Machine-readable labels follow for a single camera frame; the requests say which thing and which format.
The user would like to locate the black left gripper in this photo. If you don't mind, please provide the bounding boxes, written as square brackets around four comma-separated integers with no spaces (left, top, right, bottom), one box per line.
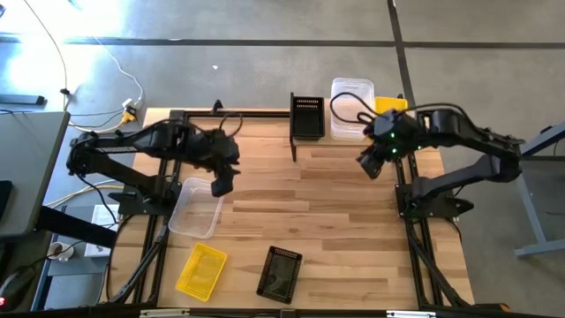
[203,132,241,198]

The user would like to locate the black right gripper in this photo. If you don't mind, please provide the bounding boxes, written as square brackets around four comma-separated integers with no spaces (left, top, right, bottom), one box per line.
[356,125,418,180]

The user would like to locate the yellow slotted plastic basket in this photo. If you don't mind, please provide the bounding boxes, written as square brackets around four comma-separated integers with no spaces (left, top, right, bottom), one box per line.
[175,242,229,304]
[373,95,410,117]

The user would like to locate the black slotted plastic basket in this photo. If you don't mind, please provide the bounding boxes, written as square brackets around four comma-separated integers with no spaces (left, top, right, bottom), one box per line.
[290,95,327,141]
[256,245,304,306]

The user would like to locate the white box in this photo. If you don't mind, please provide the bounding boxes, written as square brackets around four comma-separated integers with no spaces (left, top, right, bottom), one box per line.
[83,203,121,259]

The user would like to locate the black desk support beam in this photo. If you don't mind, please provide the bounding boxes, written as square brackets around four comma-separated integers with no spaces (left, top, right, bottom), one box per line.
[34,205,118,249]

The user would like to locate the white cup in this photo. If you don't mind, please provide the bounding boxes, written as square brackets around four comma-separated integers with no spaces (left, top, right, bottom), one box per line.
[47,241,75,263]

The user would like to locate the grey desk top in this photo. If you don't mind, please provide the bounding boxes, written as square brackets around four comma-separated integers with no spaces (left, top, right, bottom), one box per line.
[0,110,72,239]

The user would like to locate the black flat bar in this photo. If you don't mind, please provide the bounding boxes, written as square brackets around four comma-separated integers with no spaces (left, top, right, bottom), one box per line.
[0,94,46,107]

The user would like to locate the black computer mouse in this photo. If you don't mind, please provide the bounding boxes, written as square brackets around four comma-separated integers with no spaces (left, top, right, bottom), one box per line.
[0,266,36,310]

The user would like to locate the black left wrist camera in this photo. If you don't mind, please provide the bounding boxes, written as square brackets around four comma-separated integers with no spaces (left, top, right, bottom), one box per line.
[211,130,242,151]

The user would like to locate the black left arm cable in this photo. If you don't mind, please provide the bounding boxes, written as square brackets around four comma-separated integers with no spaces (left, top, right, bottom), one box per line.
[185,112,245,139]

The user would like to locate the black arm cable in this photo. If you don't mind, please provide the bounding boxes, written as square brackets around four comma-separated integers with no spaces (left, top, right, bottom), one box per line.
[329,91,381,127]
[185,112,245,139]

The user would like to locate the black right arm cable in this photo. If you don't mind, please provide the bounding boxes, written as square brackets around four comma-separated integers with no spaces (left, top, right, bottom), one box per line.
[329,91,381,127]

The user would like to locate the yellow power cable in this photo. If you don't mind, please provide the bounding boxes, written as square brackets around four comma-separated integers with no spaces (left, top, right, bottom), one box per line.
[68,112,134,134]

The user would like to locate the silver metal bracket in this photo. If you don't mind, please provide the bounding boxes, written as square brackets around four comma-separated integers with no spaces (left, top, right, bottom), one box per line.
[139,308,191,318]
[387,310,438,318]

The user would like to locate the white floor cable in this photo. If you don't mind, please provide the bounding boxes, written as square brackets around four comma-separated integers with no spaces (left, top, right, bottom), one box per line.
[90,34,146,107]

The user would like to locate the grey-blue table frame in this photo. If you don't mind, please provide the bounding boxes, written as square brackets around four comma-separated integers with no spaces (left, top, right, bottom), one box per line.
[486,122,565,260]

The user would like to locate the thin tan floor cable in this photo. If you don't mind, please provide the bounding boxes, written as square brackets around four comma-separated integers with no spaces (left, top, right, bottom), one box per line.
[22,0,70,110]

